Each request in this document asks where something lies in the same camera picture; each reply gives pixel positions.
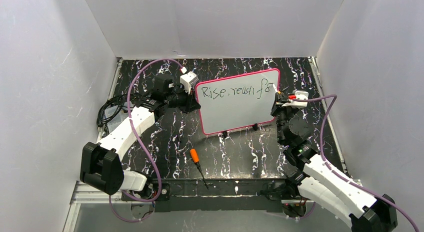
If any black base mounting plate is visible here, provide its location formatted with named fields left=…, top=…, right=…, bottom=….
left=135, top=178, right=313, bottom=216

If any black coiled ethernet cable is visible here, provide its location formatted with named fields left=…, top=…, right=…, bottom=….
left=96, top=94, right=137, bottom=128

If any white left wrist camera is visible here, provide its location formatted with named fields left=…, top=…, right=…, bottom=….
left=179, top=67, right=200, bottom=94

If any clear plastic screw box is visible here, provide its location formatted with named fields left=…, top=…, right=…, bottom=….
left=97, top=105, right=127, bottom=132

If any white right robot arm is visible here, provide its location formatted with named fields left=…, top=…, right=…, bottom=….
left=271, top=91, right=398, bottom=231

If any orange handled screwdriver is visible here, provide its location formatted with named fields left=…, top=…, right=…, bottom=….
left=190, top=148, right=209, bottom=189

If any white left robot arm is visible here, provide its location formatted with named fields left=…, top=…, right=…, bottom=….
left=80, top=72, right=201, bottom=195

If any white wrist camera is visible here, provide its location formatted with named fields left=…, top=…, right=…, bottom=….
left=179, top=67, right=200, bottom=94
left=282, top=90, right=309, bottom=109

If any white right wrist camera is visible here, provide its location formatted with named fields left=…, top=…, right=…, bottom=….
left=282, top=90, right=309, bottom=109

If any pink framed whiteboard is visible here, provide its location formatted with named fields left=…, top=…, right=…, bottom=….
left=195, top=68, right=281, bottom=135

